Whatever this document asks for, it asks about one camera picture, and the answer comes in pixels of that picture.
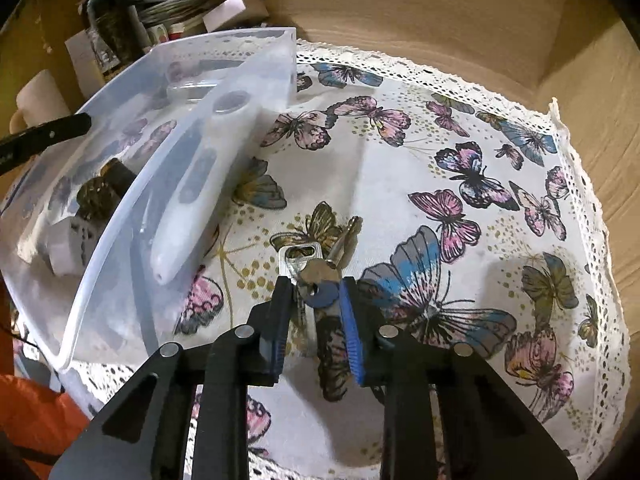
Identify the white plug adapter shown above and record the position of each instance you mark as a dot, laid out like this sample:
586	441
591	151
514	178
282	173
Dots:
62	245

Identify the dark wine bottle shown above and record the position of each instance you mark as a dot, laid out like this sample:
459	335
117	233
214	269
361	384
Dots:
114	25

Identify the butterfly print tablecloth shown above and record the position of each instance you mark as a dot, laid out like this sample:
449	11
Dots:
400	170

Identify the orange cloth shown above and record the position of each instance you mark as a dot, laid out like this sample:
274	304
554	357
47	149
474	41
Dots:
35	415

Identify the handwritten white note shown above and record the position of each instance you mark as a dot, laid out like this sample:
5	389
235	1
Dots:
82	60

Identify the clear plastic container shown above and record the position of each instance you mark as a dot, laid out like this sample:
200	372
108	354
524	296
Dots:
125	105

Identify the small white box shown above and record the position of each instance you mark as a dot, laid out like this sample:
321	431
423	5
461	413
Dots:
232	10

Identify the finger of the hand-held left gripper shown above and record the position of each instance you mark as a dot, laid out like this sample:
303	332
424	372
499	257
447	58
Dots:
45	135

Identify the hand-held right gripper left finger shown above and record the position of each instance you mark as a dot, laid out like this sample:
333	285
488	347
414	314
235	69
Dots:
276	342

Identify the stack of books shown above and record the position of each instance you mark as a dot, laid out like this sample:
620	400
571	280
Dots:
175	15

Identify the bunch of keys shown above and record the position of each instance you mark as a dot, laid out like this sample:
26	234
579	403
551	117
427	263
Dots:
312	272

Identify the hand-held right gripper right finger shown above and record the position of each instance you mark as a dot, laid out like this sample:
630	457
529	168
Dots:
352	342

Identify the white pen-shaped device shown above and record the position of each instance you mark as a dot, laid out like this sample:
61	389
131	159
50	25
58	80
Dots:
186	210

